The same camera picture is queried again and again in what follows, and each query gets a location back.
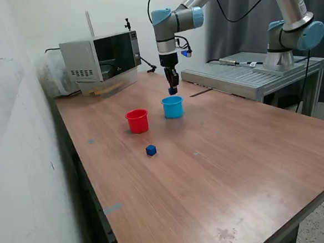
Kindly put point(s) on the dark grey curtain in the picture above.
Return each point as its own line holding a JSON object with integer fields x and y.
{"x": 240, "y": 38}

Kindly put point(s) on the red plastic cup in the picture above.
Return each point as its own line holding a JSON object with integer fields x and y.
{"x": 136, "y": 125}

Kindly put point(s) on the blue cube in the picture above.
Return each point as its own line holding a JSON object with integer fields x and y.
{"x": 150, "y": 150}
{"x": 171, "y": 92}

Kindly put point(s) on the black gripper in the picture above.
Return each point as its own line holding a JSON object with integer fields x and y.
{"x": 168, "y": 60}

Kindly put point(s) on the black ball head mount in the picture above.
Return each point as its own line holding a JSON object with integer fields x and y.
{"x": 127, "y": 24}

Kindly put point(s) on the silver blue-jointed robot arm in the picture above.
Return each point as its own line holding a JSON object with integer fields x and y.
{"x": 164, "y": 32}

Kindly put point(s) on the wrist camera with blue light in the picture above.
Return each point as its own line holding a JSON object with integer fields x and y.
{"x": 186, "y": 53}

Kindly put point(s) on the silver microwave oven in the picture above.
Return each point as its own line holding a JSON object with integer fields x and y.
{"x": 80, "y": 54}

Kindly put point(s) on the dark flat strip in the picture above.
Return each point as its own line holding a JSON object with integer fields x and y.
{"x": 200, "y": 92}

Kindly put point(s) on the blue plastic cup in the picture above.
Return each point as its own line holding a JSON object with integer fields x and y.
{"x": 172, "y": 111}

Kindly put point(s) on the crumpled clear plastic bag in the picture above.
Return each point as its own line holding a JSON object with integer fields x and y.
{"x": 51, "y": 75}

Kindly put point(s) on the thin white rod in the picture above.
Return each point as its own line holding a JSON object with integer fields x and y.
{"x": 90, "y": 23}

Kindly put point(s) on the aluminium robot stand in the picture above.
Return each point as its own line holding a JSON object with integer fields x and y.
{"x": 232, "y": 76}

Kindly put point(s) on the large grey tape strip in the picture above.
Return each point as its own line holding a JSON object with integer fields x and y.
{"x": 112, "y": 208}

